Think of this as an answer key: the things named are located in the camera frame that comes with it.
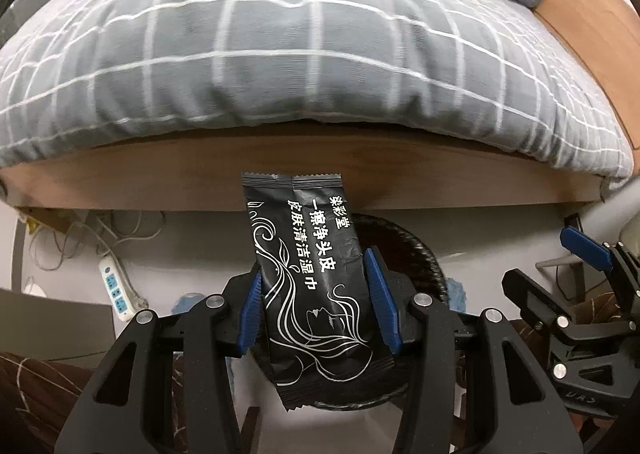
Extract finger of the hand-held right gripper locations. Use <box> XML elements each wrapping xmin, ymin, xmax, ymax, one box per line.
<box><xmin>501</xmin><ymin>268</ymin><xmax>576</xmax><ymax>340</ymax></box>
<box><xmin>560</xmin><ymin>226</ymin><xmax>640</xmax><ymax>306</ymax></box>

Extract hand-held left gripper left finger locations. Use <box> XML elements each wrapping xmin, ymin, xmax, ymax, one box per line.
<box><xmin>52</xmin><ymin>270</ymin><xmax>266</xmax><ymax>454</ymax></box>

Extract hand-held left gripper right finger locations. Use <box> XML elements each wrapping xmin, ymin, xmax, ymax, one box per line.
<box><xmin>362</xmin><ymin>246</ymin><xmax>586</xmax><ymax>454</ymax></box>

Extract black trash bin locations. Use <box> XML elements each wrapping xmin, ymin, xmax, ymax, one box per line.
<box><xmin>247</xmin><ymin>215</ymin><xmax>448</xmax><ymax>410</ymax></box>

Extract black wet wipe packet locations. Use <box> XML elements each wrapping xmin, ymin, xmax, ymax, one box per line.
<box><xmin>241</xmin><ymin>171</ymin><xmax>406</xmax><ymax>412</ymax></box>

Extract blue fuzzy slipper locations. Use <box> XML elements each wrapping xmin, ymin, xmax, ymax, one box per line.
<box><xmin>172</xmin><ymin>291</ymin><xmax>208</xmax><ymax>315</ymax></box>
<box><xmin>444</xmin><ymin>276</ymin><xmax>467</xmax><ymax>307</ymax></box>

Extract white power strip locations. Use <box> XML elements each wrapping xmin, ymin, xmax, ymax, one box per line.
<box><xmin>97</xmin><ymin>254</ymin><xmax>148</xmax><ymax>320</ymax></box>

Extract person's brown patterned pants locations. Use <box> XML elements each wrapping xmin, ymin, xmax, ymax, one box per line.
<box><xmin>0</xmin><ymin>351</ymin><xmax>101</xmax><ymax>454</ymax></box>

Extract grey checked bed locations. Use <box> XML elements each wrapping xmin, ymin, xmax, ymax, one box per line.
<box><xmin>0</xmin><ymin>0</ymin><xmax>636</xmax><ymax>180</ymax></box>

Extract wooden bed frame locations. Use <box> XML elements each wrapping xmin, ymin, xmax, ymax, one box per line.
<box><xmin>0</xmin><ymin>0</ymin><xmax>640</xmax><ymax>212</ymax></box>

